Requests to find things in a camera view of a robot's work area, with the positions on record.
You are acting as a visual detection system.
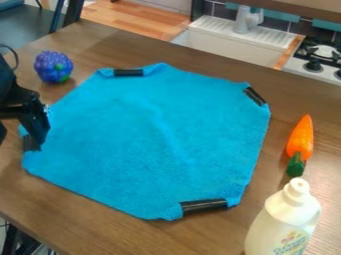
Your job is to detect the tap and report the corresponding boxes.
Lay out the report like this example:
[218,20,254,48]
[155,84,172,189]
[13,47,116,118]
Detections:
[231,4,267,35]

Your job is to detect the blue cloth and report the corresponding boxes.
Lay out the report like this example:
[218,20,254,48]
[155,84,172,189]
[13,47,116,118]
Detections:
[17,62,272,221]

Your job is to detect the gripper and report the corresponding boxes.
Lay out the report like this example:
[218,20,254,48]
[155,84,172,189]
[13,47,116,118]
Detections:
[0,85,53,147]

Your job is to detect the orange toy carrot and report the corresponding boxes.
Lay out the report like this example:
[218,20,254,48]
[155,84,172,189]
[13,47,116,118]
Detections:
[284,114,316,177]

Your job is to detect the toy sink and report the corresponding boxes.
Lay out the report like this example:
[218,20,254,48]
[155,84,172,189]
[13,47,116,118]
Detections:
[169,14,300,69]

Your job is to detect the purple toy grapes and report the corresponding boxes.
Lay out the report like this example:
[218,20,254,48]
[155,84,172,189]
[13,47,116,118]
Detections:
[33,50,75,85]

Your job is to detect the toy stove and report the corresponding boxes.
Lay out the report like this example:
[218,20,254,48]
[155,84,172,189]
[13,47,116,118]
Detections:
[280,35,341,88]

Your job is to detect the white plastic bottle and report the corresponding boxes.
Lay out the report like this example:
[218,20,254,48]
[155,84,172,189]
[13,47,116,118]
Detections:
[243,176,323,255]

